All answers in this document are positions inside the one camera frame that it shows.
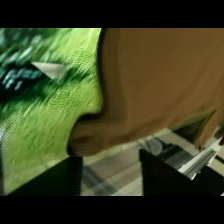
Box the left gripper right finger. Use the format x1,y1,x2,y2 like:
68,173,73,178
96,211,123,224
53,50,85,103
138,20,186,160
138,148,224,197

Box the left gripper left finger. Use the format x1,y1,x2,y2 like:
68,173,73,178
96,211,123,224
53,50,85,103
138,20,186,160
9,155,84,197

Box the silver frame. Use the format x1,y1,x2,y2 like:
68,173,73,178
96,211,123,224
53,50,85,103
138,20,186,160
177,136,224,180

